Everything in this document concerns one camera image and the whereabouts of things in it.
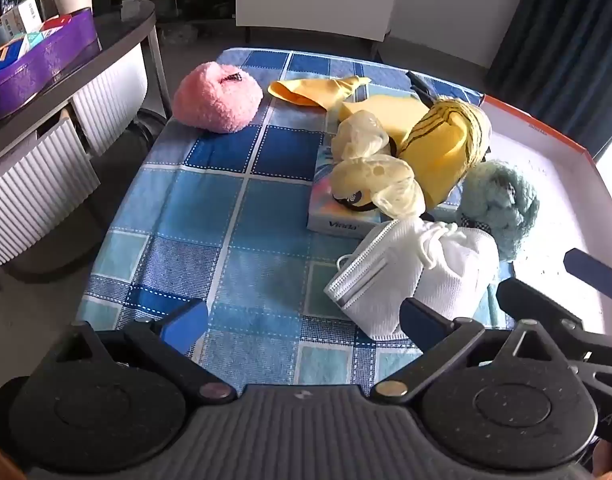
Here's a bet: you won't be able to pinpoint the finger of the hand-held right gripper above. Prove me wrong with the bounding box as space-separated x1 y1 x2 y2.
496 277 612 377
563 248 612 307

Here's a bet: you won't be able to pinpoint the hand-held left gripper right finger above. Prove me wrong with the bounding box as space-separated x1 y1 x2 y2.
368 298 567 403

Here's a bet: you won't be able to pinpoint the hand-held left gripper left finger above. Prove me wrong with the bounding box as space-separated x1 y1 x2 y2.
56 300 237 403

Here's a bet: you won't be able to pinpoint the teal fluffy scrunchie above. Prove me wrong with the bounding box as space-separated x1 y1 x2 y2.
456 159 541 263

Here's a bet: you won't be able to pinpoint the orange white cardboard box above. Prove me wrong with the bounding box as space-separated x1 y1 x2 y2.
478 94 612 341

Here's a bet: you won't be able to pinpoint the pastel tissue pack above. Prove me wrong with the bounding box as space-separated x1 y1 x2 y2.
307 145 387 239

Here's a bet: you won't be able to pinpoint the yellow striped plush toy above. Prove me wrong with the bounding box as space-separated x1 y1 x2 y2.
393 99 492 208

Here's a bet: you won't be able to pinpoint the navy knotted cloth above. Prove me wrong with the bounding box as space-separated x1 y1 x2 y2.
405 71 437 108

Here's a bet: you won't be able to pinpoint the yellow knotted cloth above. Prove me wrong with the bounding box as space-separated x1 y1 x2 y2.
268 76 429 143

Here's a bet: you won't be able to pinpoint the blue plaid tablecloth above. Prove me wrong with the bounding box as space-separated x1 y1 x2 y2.
78 47 517 396

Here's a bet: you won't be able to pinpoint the navy curtain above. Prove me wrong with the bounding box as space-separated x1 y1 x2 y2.
486 0 612 161

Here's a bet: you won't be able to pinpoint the dark side table white drawers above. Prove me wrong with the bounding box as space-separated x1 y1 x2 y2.
0 0 161 291

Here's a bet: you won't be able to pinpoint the purple tray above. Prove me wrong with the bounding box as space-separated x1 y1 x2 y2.
0 8 99 121

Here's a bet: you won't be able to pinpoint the blue orange box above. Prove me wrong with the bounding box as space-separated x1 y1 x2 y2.
0 37 26 79

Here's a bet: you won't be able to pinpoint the white tv cabinet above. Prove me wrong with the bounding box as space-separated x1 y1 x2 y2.
110 0 401 43

